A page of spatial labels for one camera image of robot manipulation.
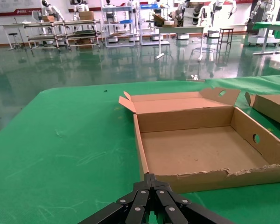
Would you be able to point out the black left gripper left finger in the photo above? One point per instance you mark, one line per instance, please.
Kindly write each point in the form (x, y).
(130, 207)

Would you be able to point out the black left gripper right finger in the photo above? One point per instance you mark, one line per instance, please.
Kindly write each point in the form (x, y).
(175, 207)

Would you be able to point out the shallow open cardboard box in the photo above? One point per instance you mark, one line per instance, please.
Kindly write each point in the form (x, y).
(200, 151)

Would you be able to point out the cardboard box with torn lid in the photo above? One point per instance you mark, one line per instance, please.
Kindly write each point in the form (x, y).
(273, 107)

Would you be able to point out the green table cloth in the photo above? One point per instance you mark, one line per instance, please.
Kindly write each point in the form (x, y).
(60, 144)

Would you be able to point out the grey table with white legs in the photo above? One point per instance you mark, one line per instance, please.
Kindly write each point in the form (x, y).
(179, 28)

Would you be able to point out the white shelf with blue bins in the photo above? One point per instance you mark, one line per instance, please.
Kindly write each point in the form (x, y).
(154, 5)
(117, 22)

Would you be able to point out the open cardboard carton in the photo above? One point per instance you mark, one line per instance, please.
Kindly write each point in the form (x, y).
(163, 21)

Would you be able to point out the white humanoid robot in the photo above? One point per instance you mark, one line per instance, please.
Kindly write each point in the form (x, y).
(263, 23)
(49, 9)
(80, 8)
(208, 14)

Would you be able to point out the small brown cardboard carton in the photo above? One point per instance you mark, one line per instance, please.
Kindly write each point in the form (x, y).
(48, 18)

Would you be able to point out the green topped white table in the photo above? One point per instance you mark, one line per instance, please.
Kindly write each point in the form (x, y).
(270, 24)

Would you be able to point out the black round stool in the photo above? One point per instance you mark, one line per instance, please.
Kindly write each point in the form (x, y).
(13, 35)

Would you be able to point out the white workbench table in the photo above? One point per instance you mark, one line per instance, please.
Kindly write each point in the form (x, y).
(11, 25)

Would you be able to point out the tall dark frame stool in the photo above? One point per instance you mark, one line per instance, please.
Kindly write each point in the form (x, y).
(226, 29)

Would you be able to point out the tube frame rack table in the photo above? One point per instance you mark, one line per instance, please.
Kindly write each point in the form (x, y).
(45, 24)
(84, 22)

